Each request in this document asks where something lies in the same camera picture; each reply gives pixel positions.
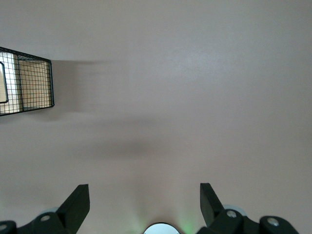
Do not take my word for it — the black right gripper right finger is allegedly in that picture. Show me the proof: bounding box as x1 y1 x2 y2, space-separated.
197 182 300 234

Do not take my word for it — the wooden board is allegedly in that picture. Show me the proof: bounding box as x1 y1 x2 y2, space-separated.
0 59 50 110

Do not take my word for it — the table cover sheet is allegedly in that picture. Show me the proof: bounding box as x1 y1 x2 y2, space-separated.
0 0 312 234

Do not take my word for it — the black wire mesh basket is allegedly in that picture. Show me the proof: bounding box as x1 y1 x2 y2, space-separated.
0 46 55 117

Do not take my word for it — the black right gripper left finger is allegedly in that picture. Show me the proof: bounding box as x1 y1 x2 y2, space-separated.
0 184 90 234

